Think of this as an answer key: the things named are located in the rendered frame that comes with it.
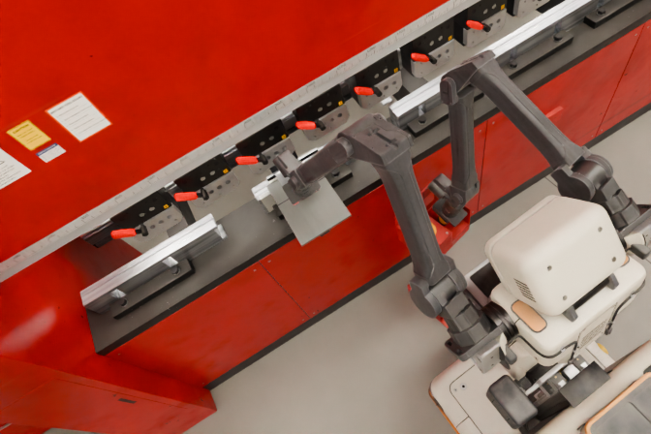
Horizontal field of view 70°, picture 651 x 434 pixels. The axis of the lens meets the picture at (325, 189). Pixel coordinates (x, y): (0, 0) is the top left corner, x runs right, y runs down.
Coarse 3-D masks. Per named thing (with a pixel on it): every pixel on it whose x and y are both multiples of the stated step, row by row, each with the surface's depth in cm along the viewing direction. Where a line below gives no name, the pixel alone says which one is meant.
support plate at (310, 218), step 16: (272, 192) 153; (320, 192) 149; (288, 208) 148; (304, 208) 147; (320, 208) 146; (336, 208) 144; (304, 224) 144; (320, 224) 143; (336, 224) 142; (304, 240) 141
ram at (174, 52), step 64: (0, 0) 79; (64, 0) 84; (128, 0) 90; (192, 0) 96; (256, 0) 103; (320, 0) 111; (384, 0) 120; (448, 0) 132; (0, 64) 86; (64, 64) 92; (128, 64) 99; (192, 64) 106; (256, 64) 115; (320, 64) 125; (0, 128) 95; (128, 128) 110; (192, 128) 119; (256, 128) 130; (0, 192) 105; (64, 192) 114; (0, 256) 118
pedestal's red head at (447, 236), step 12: (432, 180) 160; (420, 192) 159; (432, 204) 170; (432, 216) 164; (468, 216) 159; (396, 228) 162; (444, 228) 157; (456, 228) 164; (468, 228) 165; (444, 240) 154; (456, 240) 164; (444, 252) 162
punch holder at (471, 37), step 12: (480, 0) 138; (492, 0) 141; (504, 0) 143; (468, 12) 139; (480, 12) 142; (492, 12) 144; (504, 12) 147; (456, 24) 149; (492, 24) 148; (456, 36) 153; (468, 36) 146; (480, 36) 150
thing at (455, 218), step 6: (438, 204) 156; (444, 204) 151; (438, 210) 155; (444, 210) 152; (462, 210) 155; (444, 216) 155; (450, 216) 153; (456, 216) 154; (462, 216) 154; (450, 222) 154; (456, 222) 154
